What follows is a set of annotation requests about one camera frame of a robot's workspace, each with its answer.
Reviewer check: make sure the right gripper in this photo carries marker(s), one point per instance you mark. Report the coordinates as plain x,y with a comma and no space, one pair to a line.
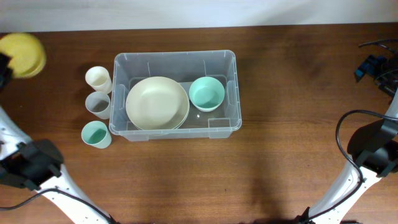
370,66

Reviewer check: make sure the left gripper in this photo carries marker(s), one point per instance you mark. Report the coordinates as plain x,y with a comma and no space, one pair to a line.
5,71

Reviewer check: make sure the yellow bowl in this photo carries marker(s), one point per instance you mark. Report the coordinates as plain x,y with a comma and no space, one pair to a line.
27,54

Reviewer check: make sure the cream cup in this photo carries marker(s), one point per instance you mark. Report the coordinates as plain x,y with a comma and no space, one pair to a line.
99,79

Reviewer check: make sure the translucent grey cup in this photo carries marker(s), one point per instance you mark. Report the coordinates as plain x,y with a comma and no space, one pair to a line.
99,104

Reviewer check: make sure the mint green cup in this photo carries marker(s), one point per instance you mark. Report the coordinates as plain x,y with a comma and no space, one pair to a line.
96,134

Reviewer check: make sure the beige bowl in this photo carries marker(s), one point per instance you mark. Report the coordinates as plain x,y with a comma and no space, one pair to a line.
157,103

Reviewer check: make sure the mint green bowl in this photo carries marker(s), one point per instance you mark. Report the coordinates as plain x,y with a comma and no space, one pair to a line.
206,92

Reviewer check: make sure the white bowl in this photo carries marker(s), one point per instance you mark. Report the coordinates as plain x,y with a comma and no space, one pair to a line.
203,109

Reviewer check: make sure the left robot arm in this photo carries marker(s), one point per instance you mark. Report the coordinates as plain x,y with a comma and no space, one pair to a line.
39,166

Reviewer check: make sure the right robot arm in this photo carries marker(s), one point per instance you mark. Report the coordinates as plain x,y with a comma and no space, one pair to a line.
371,153

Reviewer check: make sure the clear plastic storage bin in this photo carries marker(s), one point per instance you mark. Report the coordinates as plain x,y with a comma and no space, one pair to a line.
184,68

